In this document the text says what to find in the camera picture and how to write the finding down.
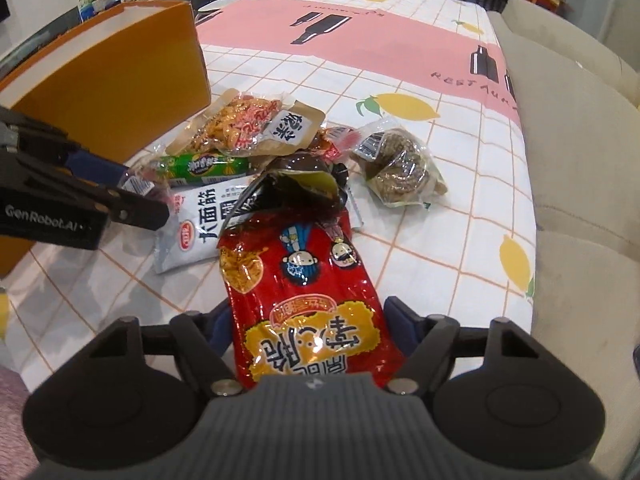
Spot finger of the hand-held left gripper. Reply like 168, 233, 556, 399
0, 105, 132, 189
10, 152, 171, 232

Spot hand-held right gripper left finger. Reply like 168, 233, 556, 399
87, 305, 243, 397

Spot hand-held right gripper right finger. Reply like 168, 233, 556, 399
382, 296, 548, 396

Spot white noodle snack packet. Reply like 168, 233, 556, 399
154, 180, 281, 275

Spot orange storage box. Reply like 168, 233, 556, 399
0, 0, 212, 279

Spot kraft peanut snack packet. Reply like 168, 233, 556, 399
165, 89, 326, 157

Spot printed checked tablecloth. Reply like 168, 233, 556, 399
0, 0, 539, 397

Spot green sausage packet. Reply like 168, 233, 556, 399
145, 152, 251, 187

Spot clear bag of brown cookies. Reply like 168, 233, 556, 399
350, 117, 449, 209

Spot dark brown snack packet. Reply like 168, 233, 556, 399
235, 152, 352, 232

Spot beige sofa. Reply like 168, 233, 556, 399
487, 0, 640, 480

